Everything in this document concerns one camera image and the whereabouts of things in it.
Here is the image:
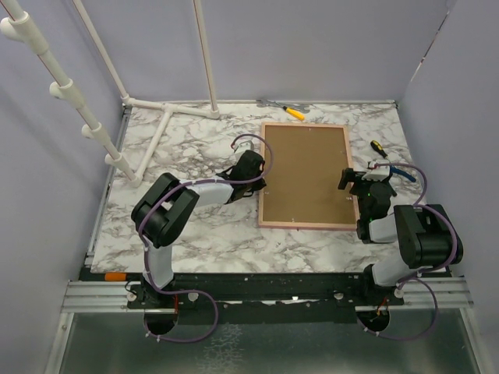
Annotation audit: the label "pink picture frame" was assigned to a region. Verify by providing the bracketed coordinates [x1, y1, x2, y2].
[258, 122, 359, 231]

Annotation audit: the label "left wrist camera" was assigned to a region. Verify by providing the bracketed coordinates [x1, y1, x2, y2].
[233, 140, 255, 155]

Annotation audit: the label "silver wrench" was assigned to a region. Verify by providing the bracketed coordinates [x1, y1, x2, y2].
[256, 99, 310, 114]

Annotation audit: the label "yellow handled screwdriver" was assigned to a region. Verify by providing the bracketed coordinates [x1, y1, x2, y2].
[282, 106, 305, 121]

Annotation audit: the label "blue handled pliers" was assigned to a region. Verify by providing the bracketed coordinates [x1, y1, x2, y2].
[389, 163, 416, 183]

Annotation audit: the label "purple cable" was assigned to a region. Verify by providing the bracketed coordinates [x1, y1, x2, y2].
[138, 134, 276, 344]
[360, 162, 461, 342]

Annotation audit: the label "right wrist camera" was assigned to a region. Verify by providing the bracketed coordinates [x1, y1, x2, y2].
[361, 161, 391, 182]

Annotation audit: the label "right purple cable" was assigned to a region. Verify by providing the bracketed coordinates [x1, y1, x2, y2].
[360, 162, 461, 342]

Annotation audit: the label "black yellow screwdriver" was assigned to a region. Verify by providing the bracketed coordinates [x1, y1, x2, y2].
[370, 140, 388, 159]

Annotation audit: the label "white pvc pipe rack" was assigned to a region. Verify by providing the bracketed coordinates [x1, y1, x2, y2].
[1, 1, 200, 197]

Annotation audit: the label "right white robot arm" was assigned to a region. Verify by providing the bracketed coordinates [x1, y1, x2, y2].
[338, 161, 464, 305]

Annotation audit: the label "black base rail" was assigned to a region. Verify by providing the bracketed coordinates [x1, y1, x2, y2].
[127, 273, 403, 325]

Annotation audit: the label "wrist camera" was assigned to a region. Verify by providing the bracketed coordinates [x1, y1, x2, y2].
[361, 161, 391, 182]
[233, 140, 255, 155]

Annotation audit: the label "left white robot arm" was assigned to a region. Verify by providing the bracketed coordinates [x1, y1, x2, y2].
[131, 150, 266, 308]

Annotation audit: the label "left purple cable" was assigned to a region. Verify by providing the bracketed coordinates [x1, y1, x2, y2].
[138, 134, 276, 344]

